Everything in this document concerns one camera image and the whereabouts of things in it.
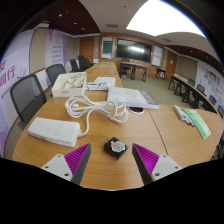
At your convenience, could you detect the black mesh office chair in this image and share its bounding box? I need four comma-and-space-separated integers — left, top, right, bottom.
45, 63, 68, 88
9, 73, 48, 131

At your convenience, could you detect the black block charger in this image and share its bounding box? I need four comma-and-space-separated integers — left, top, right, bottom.
103, 136, 129, 160

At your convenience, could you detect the white power strip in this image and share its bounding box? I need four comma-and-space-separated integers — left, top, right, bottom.
27, 116, 82, 148

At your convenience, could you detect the dark round white-rimmed disc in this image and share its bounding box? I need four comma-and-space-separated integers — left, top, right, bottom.
128, 105, 145, 115

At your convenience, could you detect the small blue-white carton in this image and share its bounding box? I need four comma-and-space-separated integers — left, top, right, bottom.
84, 82, 110, 92

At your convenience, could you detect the small black-legged desk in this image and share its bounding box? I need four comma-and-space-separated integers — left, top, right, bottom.
155, 67, 167, 80

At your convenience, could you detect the long wooden side table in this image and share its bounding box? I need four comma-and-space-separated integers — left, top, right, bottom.
168, 74, 221, 113

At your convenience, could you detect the large bright ceiling light panel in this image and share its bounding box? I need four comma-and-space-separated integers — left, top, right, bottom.
125, 0, 207, 38

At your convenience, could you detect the group of black chairs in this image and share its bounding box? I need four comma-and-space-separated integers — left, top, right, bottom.
68, 54, 95, 73

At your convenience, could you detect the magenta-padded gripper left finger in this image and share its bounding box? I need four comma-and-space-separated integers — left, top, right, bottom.
41, 143, 92, 186

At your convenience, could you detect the row of black chairs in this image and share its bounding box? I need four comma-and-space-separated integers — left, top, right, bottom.
181, 77, 224, 118

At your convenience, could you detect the white marker set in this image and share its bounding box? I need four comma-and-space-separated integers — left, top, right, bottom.
173, 104, 196, 128

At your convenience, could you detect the large purple wall banner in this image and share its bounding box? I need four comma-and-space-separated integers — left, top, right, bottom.
0, 29, 34, 158

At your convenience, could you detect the colourful wall poster display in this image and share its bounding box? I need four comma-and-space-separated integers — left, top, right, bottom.
196, 59, 224, 111

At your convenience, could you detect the narrow purple wall banner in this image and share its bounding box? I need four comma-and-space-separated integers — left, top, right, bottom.
44, 29, 69, 78

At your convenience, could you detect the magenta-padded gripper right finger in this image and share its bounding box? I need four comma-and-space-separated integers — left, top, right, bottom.
131, 143, 183, 186

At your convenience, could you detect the green-faced wall board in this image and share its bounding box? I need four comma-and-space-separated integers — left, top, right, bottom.
101, 36, 115, 60

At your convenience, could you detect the brown wooden door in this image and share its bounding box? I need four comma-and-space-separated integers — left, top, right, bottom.
165, 49, 178, 81
79, 36, 95, 64

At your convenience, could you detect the white power strip cable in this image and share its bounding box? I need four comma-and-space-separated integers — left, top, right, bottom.
64, 94, 130, 138

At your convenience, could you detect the open white cardboard box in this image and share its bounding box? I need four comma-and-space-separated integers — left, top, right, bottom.
51, 71, 88, 99

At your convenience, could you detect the green booklet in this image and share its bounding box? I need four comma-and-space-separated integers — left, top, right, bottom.
182, 108, 212, 140

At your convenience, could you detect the white paper sheet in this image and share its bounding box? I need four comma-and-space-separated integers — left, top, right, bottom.
93, 76, 117, 88

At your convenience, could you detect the white wall board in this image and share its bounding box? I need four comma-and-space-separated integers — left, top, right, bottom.
151, 45, 164, 67

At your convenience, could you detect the large black wall screen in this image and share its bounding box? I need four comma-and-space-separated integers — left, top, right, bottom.
115, 37, 153, 64

